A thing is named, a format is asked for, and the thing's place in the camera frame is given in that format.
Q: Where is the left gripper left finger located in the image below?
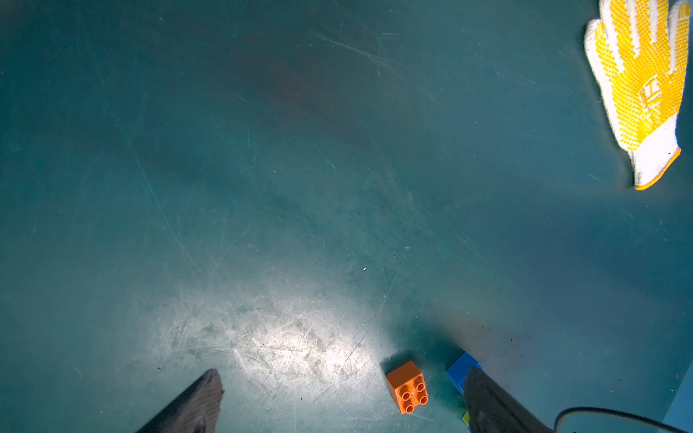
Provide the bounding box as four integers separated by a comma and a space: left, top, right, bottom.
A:
137, 369, 224, 433

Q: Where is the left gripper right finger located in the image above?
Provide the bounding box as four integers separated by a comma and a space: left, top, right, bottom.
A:
463, 366, 554, 433

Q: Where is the dark blue square lego brick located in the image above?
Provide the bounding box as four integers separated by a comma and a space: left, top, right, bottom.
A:
446, 352, 483, 394

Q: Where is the orange square lego brick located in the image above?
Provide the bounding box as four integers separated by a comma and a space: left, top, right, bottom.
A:
385, 361, 429, 415

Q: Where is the yellow white work glove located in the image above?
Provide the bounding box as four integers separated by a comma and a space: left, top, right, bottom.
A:
584, 0, 691, 191

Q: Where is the black camera cable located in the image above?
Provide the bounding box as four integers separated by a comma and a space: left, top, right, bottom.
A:
553, 407, 691, 433

